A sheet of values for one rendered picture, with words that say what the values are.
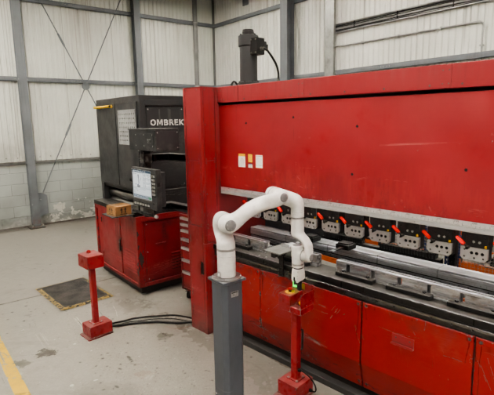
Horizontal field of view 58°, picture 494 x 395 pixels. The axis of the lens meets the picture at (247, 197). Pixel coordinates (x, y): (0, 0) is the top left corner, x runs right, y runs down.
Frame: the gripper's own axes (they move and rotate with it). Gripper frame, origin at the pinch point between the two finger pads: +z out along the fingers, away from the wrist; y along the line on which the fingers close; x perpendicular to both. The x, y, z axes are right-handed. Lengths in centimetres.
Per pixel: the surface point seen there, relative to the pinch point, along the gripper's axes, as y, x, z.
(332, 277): -25.8, 10.1, -1.0
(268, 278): -25, -52, 15
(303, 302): 1.6, 4.7, 9.8
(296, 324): 1.9, -3.1, 29.1
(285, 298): 5.5, -8.8, 8.5
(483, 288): -61, 100, -3
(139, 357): 55, -134, 80
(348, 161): -42, 16, -83
